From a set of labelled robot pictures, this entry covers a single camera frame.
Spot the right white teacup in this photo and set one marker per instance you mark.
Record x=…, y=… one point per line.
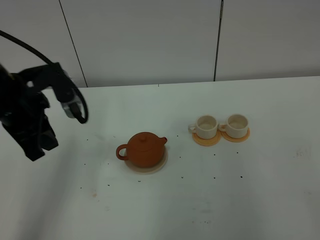
x=236, y=126

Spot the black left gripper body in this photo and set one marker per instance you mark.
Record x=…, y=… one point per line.
x=22, y=115

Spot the left white teacup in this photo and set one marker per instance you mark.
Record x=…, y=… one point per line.
x=205, y=127

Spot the brown clay teapot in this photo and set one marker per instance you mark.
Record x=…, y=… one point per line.
x=143, y=150

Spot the orange cup coaster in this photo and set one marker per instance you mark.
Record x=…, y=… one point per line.
x=236, y=140
x=207, y=142

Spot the right orange cup coaster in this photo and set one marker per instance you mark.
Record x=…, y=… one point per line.
x=236, y=140

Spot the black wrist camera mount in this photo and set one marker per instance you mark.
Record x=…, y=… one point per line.
x=66, y=92

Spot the white teacup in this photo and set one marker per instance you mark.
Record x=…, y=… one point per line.
x=205, y=127
x=236, y=126

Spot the left orange cup coaster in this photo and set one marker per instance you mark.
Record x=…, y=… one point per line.
x=207, y=142

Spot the beige round teapot coaster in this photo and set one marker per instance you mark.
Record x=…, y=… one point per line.
x=150, y=170

